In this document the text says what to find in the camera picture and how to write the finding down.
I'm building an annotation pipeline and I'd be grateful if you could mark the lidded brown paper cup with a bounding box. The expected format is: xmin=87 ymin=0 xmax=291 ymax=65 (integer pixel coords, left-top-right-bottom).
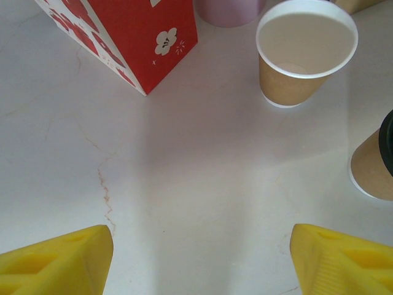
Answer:
xmin=348 ymin=122 xmax=393 ymax=202

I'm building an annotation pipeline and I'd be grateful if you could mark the red white paper bag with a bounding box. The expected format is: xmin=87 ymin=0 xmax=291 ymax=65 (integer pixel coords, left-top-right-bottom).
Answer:
xmin=34 ymin=0 xmax=199 ymax=96

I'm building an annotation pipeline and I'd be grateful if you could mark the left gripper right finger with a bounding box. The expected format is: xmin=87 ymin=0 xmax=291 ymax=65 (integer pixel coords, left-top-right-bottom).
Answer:
xmin=290 ymin=223 xmax=393 ymax=295

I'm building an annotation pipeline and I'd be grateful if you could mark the pink holder cup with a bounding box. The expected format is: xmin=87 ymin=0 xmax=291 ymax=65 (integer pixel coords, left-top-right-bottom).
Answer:
xmin=196 ymin=0 xmax=267 ymax=28

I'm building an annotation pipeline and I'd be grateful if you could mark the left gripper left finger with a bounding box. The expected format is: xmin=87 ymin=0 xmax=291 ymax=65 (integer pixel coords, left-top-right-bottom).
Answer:
xmin=0 ymin=224 xmax=114 ymax=295

